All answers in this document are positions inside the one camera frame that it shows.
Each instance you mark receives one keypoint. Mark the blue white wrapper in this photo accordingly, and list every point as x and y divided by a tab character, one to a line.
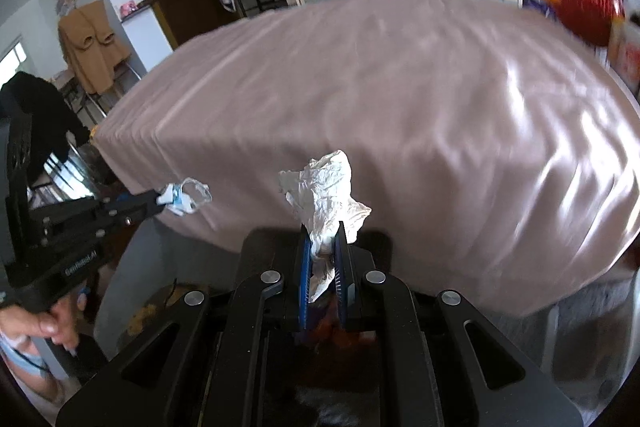
184	198

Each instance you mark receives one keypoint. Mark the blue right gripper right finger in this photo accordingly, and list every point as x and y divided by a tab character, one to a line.
343	274

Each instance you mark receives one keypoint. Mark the white tissue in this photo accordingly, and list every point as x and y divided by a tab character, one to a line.
320	196

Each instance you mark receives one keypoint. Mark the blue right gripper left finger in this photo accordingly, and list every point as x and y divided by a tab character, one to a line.
304	271

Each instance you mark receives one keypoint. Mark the person's left hand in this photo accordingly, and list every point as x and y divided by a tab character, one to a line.
21	327

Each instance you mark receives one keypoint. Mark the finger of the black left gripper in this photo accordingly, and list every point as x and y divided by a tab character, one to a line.
127	209

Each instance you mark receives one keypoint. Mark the brown coat on hanger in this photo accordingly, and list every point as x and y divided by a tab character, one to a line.
90	47

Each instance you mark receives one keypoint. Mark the red fruit basket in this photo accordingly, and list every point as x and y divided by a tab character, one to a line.
590	20

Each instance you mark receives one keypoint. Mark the dark trash bin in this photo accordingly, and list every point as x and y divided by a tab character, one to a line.
328	383

